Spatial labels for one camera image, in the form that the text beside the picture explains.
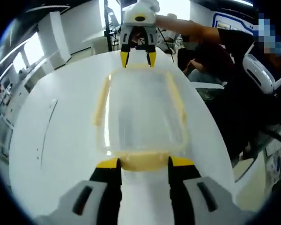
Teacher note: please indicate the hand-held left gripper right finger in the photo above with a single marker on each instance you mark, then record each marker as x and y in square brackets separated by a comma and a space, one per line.
[185, 187]

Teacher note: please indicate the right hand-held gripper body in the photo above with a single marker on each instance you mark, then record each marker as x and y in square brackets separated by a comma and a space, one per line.
[140, 11]

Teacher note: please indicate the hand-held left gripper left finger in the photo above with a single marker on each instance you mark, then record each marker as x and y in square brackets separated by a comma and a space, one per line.
[100, 187]

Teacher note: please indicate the clear storage box yellow latches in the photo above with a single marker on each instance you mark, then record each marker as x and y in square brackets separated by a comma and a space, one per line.
[142, 110]

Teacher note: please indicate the white background table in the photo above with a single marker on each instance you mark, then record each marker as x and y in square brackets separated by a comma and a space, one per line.
[96, 41]

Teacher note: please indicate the black tripod stand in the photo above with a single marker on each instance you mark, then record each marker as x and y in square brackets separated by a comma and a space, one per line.
[107, 28]

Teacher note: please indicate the white chest-worn device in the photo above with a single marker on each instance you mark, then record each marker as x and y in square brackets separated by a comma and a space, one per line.
[260, 70]

